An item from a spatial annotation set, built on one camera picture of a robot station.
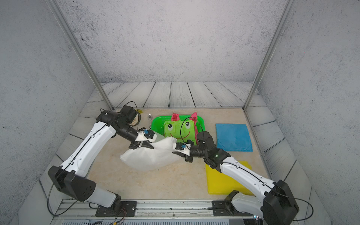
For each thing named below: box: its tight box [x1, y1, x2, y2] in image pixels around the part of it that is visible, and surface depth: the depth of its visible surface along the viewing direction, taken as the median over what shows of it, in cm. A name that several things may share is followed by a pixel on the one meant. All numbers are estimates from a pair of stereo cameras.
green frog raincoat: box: [163, 120, 197, 145], surface depth 103 cm
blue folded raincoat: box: [215, 123, 254, 152], surface depth 102 cm
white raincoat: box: [119, 136, 186, 171], surface depth 69 cm
